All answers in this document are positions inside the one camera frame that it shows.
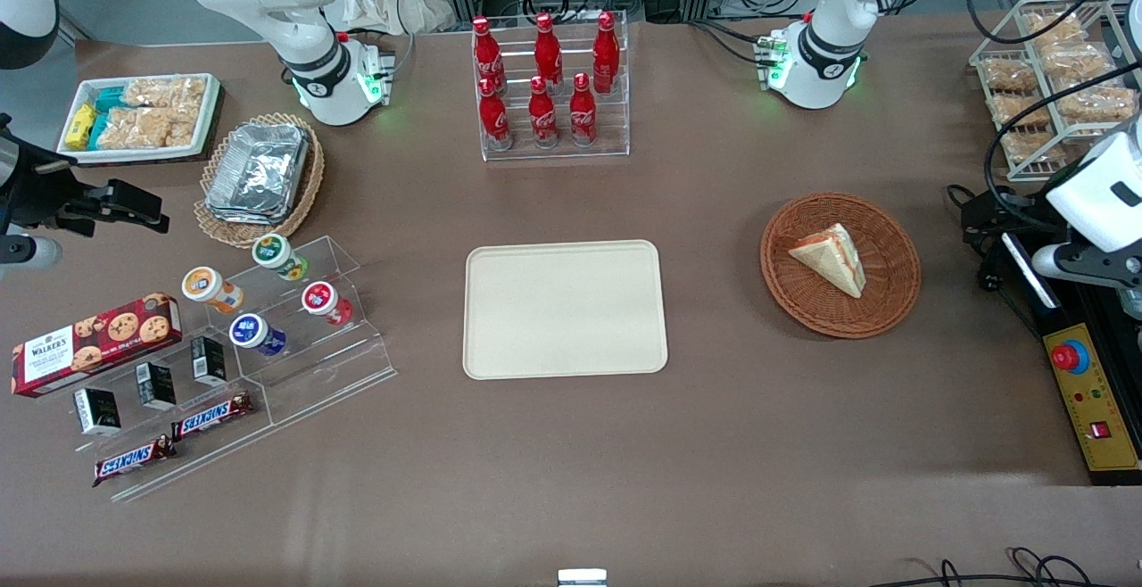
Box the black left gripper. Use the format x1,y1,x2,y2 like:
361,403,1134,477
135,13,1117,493
962,187,1072,254

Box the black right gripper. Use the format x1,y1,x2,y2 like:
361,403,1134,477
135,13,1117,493
0,114,170,238

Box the triangular sandwich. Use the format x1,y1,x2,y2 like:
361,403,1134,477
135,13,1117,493
787,223,868,300

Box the brown round wicker basket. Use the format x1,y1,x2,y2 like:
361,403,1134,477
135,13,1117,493
760,193,923,340

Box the white rectangular snack tray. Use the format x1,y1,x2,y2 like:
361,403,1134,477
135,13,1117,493
57,73,223,165

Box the light oval wicker basket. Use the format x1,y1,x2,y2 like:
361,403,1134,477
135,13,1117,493
194,112,326,250

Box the cream plastic tray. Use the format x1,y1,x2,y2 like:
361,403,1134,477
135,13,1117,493
462,240,669,381

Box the clear bag of pastry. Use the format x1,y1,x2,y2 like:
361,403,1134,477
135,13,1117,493
1024,11,1086,45
992,92,1051,129
1003,128,1068,167
1039,41,1113,81
1056,81,1139,122
981,55,1041,94

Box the yellow snack packet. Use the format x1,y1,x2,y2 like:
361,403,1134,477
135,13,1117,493
66,103,97,150

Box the clear bag of rice crackers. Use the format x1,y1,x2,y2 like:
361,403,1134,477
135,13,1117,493
125,76,208,112
98,107,199,150

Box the black countertop appliance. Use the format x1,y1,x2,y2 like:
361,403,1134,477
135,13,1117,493
999,232,1142,486

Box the orange lid yogurt cup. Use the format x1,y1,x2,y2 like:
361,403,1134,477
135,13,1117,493
182,267,244,315

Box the red Walkers cookie box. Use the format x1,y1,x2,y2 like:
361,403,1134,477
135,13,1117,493
11,293,184,399

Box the stack of foil trays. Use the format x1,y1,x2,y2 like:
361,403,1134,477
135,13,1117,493
205,123,311,227

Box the green lid yogurt cup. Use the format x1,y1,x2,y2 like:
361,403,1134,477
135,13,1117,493
252,233,310,283

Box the small black box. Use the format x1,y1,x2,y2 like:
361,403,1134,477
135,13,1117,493
136,360,178,411
73,387,122,437
191,335,228,387

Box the blue lid yogurt cup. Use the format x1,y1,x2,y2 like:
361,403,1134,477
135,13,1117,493
229,313,288,359

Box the yellow emergency stop control box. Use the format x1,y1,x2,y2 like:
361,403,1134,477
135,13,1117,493
1042,323,1142,475

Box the Snickers chocolate bar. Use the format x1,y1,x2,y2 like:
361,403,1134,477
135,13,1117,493
171,391,255,442
93,434,177,488

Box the red lid yogurt cup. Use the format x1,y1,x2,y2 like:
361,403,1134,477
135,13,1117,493
301,281,354,327

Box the clear acrylic tiered stand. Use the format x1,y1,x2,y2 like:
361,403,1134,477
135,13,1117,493
71,235,398,504

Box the clear acrylic bottle rack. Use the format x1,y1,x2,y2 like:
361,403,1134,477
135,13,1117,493
471,9,631,162

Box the red cola bottle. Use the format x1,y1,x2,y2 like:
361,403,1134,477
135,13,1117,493
528,76,559,150
592,12,621,94
472,16,508,94
569,72,599,147
478,77,514,152
534,12,565,88

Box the black power cable with plug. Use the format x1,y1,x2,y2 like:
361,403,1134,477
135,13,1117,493
948,184,1045,338

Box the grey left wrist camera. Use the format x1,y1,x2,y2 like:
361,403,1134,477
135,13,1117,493
1032,244,1142,291

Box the white wire shelf rack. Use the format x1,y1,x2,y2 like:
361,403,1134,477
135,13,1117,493
969,0,1142,183

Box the black base cables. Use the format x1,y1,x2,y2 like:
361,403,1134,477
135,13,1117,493
683,18,770,67

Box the black floor cables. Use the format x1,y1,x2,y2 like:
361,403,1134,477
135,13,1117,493
870,547,1121,587

